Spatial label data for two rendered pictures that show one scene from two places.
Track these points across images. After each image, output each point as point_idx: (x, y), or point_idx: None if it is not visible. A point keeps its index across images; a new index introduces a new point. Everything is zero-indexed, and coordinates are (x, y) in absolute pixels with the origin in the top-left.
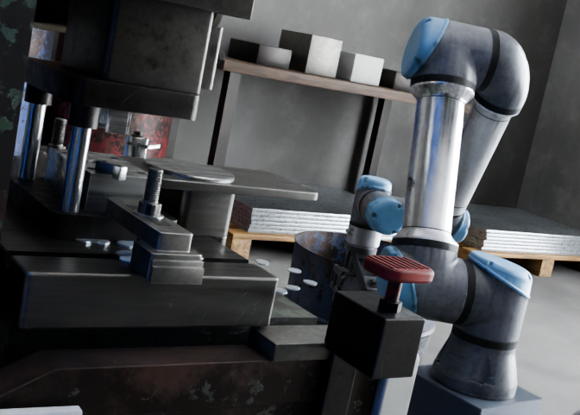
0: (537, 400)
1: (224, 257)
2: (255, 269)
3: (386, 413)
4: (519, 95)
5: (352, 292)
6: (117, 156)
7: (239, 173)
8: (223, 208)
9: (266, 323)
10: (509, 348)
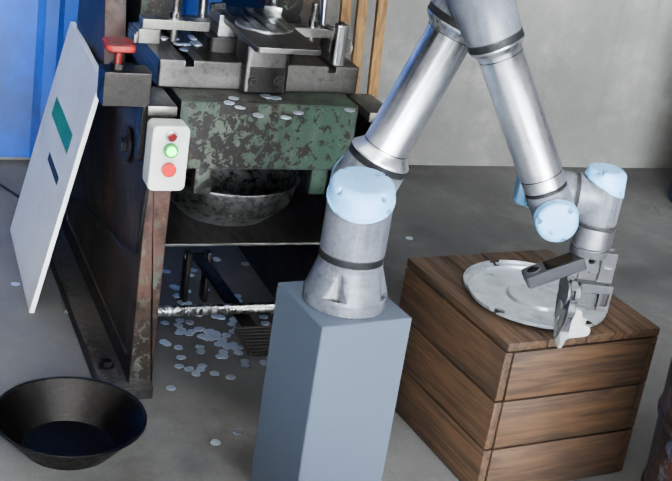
0: (317, 324)
1: (192, 56)
2: (172, 57)
3: (145, 157)
4: (461, 28)
5: (145, 68)
6: (278, 18)
7: (287, 38)
8: (244, 46)
9: (156, 84)
10: (321, 255)
